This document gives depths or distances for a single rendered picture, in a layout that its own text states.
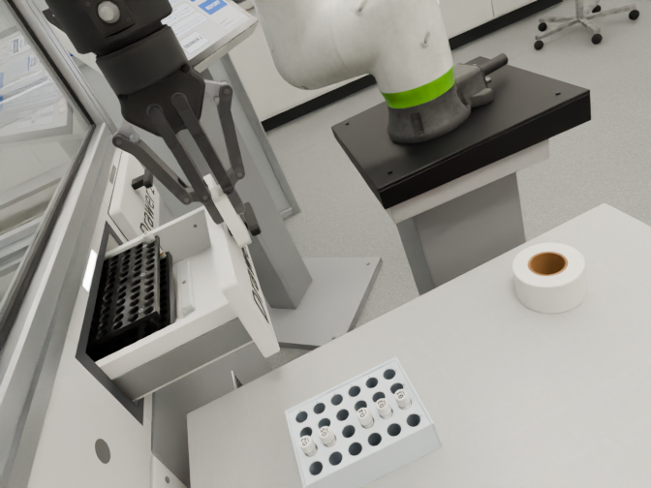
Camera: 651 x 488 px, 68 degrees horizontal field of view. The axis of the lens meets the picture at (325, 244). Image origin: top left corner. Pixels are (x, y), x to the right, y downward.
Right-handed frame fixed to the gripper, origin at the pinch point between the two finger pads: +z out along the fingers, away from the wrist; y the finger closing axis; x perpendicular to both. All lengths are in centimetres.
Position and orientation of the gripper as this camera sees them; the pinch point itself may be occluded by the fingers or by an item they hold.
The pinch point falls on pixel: (231, 216)
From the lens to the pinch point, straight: 55.5
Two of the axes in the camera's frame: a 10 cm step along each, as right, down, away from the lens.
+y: 9.0, -4.4, 0.6
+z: 3.4, 7.6, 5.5
